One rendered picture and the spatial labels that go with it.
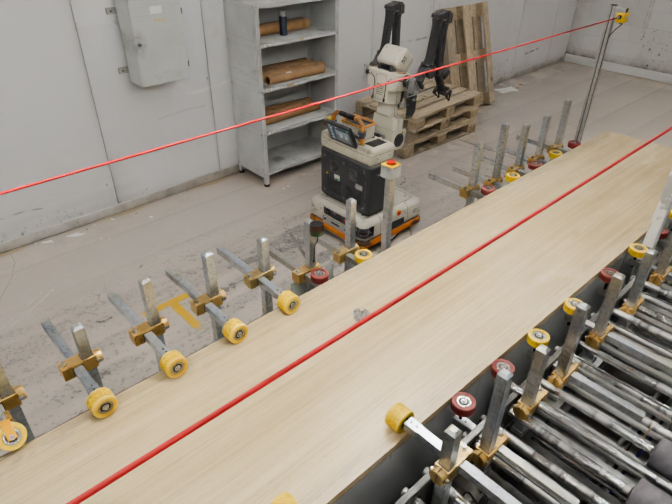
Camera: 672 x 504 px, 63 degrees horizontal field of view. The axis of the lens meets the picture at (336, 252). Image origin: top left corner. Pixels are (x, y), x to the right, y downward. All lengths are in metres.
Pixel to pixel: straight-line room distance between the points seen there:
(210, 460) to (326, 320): 0.71
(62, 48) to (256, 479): 3.49
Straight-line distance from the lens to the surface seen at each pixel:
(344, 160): 4.01
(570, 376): 2.22
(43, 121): 4.54
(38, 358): 3.68
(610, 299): 2.27
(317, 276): 2.35
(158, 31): 4.48
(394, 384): 1.91
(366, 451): 1.73
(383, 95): 4.05
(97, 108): 4.64
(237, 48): 4.93
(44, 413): 3.34
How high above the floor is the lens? 2.29
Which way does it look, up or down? 34 degrees down
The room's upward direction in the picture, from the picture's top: 1 degrees clockwise
